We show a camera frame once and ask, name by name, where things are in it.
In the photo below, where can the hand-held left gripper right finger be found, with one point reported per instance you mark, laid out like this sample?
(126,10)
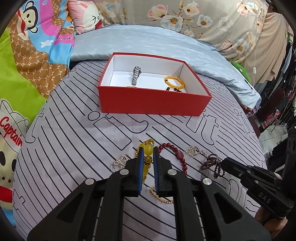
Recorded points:
(156,172)

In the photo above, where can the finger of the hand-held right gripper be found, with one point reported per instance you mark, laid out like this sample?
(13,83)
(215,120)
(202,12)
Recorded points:
(233,166)

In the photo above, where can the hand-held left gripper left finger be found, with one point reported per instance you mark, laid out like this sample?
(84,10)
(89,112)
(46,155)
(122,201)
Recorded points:
(140,172)

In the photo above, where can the red cardboard box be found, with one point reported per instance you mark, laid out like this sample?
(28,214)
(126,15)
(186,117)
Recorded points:
(150,102)

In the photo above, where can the silver wristwatch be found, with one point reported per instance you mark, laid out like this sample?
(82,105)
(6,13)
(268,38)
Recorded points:
(136,74)

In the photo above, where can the person's right hand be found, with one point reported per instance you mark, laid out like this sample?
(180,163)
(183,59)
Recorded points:
(270,222)

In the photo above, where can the dark hanging clothes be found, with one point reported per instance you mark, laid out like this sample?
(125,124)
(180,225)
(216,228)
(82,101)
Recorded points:
(279,104)

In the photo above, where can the grey striped bed sheet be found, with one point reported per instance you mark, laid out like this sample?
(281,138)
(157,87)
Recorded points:
(69,139)

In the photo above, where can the green plush toy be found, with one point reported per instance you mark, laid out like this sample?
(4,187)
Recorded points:
(240,69)

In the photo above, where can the beige hanging garment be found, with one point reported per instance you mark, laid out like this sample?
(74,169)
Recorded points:
(272,46)

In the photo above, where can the light blue blanket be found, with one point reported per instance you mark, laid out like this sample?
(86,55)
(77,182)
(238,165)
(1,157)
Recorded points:
(138,39)

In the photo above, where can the grey floral quilt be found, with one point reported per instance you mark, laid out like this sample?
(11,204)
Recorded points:
(161,11)

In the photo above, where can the colourful cartoon monkey blanket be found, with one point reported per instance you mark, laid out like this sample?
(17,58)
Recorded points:
(23,58)

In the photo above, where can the pink cartoon pillow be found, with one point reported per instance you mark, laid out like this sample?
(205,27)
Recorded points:
(85,16)

